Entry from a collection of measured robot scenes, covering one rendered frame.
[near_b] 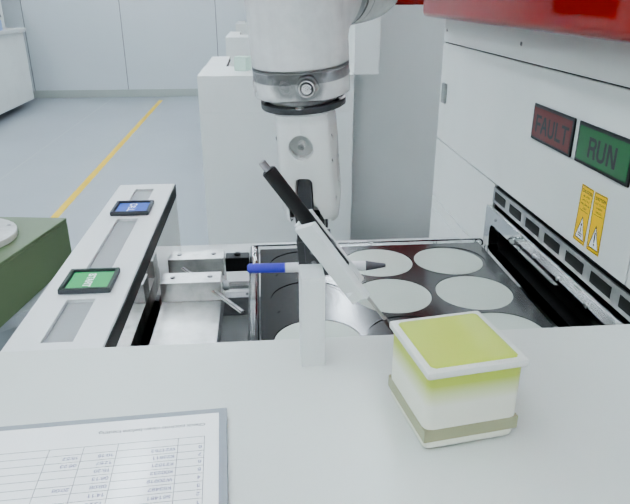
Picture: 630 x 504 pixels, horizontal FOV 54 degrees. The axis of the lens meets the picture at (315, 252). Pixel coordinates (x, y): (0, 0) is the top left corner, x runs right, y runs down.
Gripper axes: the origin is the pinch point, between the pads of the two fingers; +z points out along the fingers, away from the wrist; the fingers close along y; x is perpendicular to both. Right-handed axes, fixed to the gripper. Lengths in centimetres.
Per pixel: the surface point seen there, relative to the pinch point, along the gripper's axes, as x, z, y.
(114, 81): 328, 138, 752
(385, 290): -7.3, 14.6, 16.0
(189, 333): 16.8, 14.1, 6.2
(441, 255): -16.0, 16.3, 28.4
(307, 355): 0.0, 3.6, -12.1
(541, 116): -28.8, -4.0, 29.6
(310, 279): -0.7, -3.5, -11.3
